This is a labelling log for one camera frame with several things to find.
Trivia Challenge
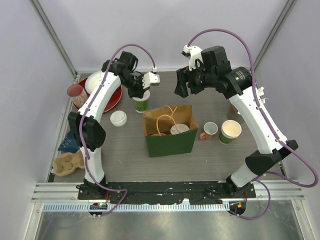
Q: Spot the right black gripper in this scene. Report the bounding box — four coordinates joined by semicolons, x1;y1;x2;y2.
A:
175;60;217;98

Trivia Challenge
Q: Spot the white plastic lid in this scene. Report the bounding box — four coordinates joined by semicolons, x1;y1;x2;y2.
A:
170;123;191;136
132;90;151;102

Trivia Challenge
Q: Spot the green paper bag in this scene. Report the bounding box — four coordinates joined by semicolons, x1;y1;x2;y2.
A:
142;105;199;158

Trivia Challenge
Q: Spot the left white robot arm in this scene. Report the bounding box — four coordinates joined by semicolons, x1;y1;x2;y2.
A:
68;51;146;200

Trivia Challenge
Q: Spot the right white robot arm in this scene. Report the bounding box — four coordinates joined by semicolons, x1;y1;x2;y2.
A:
174;45;298;198

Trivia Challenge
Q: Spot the red round plate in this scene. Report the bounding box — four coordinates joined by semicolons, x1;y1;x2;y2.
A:
78;77;123;113

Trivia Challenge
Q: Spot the spare white lid stack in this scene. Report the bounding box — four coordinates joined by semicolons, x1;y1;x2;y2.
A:
110;110;128;127

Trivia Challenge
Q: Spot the white paper plate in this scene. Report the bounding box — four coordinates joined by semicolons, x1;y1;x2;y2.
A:
84;70;102;95

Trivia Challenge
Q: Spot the small pink espresso cup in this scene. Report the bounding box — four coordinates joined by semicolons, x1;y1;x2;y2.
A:
199;122;219;140

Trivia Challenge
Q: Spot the pink floral mug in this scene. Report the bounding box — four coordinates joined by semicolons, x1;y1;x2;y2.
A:
67;84;88;109

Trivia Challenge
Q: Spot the cup of wrapped straws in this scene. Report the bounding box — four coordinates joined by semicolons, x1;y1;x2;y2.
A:
229;86;269;116

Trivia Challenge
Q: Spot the green paper cup stack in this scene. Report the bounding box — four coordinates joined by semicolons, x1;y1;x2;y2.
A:
219;120;242;144

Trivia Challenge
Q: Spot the blue leaf-shaped dish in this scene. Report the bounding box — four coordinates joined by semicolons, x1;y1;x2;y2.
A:
58;131;79;153

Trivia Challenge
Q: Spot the cardboard cup carrier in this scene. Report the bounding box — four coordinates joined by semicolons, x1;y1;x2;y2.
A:
52;150;85;177

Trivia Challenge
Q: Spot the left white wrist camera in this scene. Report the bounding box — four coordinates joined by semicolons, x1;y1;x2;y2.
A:
142;66;161;90

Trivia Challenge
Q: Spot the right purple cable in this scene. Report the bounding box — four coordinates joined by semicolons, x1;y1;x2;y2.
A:
187;28;320;220

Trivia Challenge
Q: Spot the purple cable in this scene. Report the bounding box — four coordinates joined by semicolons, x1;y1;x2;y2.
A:
79;44;158;218
187;28;320;220

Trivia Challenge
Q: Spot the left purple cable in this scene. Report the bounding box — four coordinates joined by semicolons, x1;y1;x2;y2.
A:
79;44;158;218

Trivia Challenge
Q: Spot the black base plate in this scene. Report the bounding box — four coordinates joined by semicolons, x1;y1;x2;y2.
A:
76;181;256;205

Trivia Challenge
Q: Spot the white slotted cable duct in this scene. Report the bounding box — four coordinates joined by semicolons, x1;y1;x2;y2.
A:
42;201;230;212

